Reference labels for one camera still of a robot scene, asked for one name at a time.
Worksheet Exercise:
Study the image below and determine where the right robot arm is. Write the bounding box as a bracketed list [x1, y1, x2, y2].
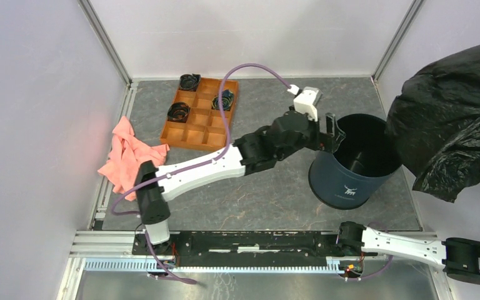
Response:
[336, 221, 480, 285]

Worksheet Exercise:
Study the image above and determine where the aluminium frame post left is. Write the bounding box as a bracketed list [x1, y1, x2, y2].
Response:
[77, 0, 133, 85]

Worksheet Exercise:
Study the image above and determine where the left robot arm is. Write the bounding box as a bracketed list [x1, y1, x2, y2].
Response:
[134, 111, 346, 255]

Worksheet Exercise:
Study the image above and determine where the aluminium frame post right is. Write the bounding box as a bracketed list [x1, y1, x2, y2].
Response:
[371, 0, 425, 83]

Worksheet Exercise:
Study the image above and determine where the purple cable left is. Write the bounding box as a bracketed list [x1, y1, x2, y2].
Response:
[111, 63, 294, 217]

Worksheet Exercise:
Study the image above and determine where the aluminium frame post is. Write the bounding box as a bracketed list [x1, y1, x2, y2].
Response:
[77, 0, 133, 85]
[371, 0, 425, 83]

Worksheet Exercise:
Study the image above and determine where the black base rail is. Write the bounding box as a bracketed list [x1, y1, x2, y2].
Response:
[154, 231, 361, 267]

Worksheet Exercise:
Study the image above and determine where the orange compartment tray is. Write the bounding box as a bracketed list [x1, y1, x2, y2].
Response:
[160, 76, 239, 151]

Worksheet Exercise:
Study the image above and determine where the rolled tie blue yellow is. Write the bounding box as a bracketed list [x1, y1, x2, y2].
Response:
[211, 89, 235, 111]

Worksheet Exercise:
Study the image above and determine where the dark blue trash bin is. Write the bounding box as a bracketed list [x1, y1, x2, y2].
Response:
[308, 114, 401, 210]

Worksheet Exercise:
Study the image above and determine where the black trash bag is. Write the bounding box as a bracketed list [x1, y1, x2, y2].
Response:
[386, 45, 480, 203]

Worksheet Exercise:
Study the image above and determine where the rolled tie dark far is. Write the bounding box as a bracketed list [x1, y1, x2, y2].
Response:
[179, 74, 201, 92]

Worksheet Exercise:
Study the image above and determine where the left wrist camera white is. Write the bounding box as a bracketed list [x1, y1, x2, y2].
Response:
[287, 84, 323, 122]

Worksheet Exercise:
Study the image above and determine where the pink cloth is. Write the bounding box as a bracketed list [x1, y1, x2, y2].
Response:
[97, 116, 170, 194]

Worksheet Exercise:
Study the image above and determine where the rolled tie red black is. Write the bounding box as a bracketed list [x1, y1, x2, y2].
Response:
[167, 102, 191, 123]

